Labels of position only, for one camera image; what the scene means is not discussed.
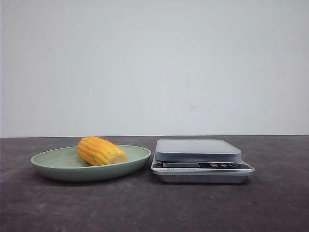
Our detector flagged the yellow corn cob piece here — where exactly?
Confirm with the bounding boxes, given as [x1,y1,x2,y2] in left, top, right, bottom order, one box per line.
[77,136,128,166]

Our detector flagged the light green oval plate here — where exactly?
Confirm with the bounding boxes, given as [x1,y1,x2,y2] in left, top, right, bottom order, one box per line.
[30,145,151,182]

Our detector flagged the silver digital kitchen scale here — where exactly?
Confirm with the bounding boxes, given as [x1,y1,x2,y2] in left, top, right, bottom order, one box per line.
[151,139,255,184]

